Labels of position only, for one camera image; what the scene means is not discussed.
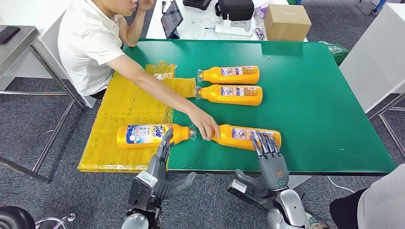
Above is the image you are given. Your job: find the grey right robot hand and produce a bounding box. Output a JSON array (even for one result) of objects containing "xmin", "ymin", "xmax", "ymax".
[{"xmin": 234, "ymin": 130, "xmax": 290, "ymax": 192}]

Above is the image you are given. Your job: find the person's left hand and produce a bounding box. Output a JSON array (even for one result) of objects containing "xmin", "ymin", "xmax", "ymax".
[{"xmin": 138, "ymin": 0, "xmax": 156, "ymax": 12}]

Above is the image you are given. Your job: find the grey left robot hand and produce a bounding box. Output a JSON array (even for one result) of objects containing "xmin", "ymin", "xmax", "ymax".
[{"xmin": 147, "ymin": 128, "xmax": 198, "ymax": 200}]

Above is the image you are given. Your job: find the person's right hand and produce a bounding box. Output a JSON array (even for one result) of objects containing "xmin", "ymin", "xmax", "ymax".
[{"xmin": 189, "ymin": 107, "xmax": 221, "ymax": 141}]

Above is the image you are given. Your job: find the orange detergent bottle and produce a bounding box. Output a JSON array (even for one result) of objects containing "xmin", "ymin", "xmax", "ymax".
[
  {"xmin": 116, "ymin": 123, "xmax": 197, "ymax": 149},
  {"xmin": 196, "ymin": 65, "xmax": 260, "ymax": 85},
  {"xmin": 209, "ymin": 124, "xmax": 282, "ymax": 151},
  {"xmin": 194, "ymin": 84, "xmax": 263, "ymax": 107}
]

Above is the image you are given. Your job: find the white table leg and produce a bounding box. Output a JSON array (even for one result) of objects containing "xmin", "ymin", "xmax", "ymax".
[{"xmin": 286, "ymin": 175, "xmax": 312, "ymax": 190}]

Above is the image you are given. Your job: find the black tablet on stand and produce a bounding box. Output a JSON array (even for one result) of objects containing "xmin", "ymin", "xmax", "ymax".
[{"xmin": 160, "ymin": 0, "xmax": 184, "ymax": 39}]

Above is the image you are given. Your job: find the white desk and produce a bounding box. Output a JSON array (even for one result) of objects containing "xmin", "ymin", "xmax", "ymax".
[{"xmin": 145, "ymin": 0, "xmax": 308, "ymax": 42}]

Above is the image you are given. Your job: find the flat black case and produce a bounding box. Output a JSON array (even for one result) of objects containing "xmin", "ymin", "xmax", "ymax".
[{"xmin": 182, "ymin": 0, "xmax": 213, "ymax": 11}]

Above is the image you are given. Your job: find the white and green sneaker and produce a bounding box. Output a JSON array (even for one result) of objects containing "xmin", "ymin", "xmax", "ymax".
[{"xmin": 305, "ymin": 211, "xmax": 330, "ymax": 229}]

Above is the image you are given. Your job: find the green table mat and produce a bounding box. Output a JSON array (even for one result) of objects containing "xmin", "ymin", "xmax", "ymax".
[{"xmin": 121, "ymin": 37, "xmax": 398, "ymax": 177}]

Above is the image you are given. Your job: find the person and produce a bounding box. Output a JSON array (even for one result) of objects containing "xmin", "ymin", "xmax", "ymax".
[
  {"xmin": 330, "ymin": 164, "xmax": 405, "ymax": 229},
  {"xmin": 58, "ymin": 0, "xmax": 221, "ymax": 141}
]

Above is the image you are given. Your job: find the yellow taped cardboard sheet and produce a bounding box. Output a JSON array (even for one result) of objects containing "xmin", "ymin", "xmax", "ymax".
[{"xmin": 77, "ymin": 62, "xmax": 197, "ymax": 174}]

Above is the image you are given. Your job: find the black zip bag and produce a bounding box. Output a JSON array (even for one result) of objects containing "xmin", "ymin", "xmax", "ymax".
[{"xmin": 214, "ymin": 0, "xmax": 256, "ymax": 22}]

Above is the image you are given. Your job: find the white power strip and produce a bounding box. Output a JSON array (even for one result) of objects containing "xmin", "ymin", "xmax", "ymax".
[{"xmin": 204, "ymin": 14, "xmax": 254, "ymax": 38}]

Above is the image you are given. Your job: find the chrome stool base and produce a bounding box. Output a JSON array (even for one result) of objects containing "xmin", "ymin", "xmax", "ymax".
[{"xmin": 34, "ymin": 212, "xmax": 76, "ymax": 229}]

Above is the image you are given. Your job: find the purple plastic packet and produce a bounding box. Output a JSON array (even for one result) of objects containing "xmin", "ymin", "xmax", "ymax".
[{"xmin": 254, "ymin": 4, "xmax": 269, "ymax": 19}]

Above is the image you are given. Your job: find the brown cardboard box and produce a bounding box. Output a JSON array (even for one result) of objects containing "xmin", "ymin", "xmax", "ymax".
[{"xmin": 264, "ymin": 4, "xmax": 312, "ymax": 42}]

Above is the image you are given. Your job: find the green shopping bag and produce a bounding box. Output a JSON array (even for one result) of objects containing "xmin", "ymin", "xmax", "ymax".
[{"xmin": 320, "ymin": 41, "xmax": 350, "ymax": 66}]

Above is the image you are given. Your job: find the grey metal table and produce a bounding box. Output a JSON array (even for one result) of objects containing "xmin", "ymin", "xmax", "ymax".
[{"xmin": 0, "ymin": 24, "xmax": 85, "ymax": 185}]

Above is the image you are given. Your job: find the white table with metal legs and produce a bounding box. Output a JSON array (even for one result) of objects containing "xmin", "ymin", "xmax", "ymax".
[{"xmin": 338, "ymin": 3, "xmax": 405, "ymax": 159}]

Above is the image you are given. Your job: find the black round stool seat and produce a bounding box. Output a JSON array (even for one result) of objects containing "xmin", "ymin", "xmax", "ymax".
[{"xmin": 0, "ymin": 206, "xmax": 36, "ymax": 229}]

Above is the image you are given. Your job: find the blue chair base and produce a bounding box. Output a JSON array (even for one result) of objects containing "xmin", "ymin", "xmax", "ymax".
[{"xmin": 359, "ymin": 0, "xmax": 388, "ymax": 15}]

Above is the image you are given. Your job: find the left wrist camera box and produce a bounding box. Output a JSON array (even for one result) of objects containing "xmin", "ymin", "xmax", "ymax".
[{"xmin": 128, "ymin": 170, "xmax": 159, "ymax": 211}]

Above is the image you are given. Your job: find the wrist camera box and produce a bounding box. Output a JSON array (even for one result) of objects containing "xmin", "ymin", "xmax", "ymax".
[
  {"xmin": 128, "ymin": 170, "xmax": 159, "ymax": 211},
  {"xmin": 227, "ymin": 179, "xmax": 269, "ymax": 212}
]

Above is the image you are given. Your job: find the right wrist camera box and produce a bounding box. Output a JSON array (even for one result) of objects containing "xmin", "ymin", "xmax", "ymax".
[{"xmin": 227, "ymin": 179, "xmax": 269, "ymax": 212}]

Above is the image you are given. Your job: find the white floor cable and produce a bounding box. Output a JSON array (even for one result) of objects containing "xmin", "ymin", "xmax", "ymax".
[{"xmin": 326, "ymin": 176, "xmax": 357, "ymax": 194}]

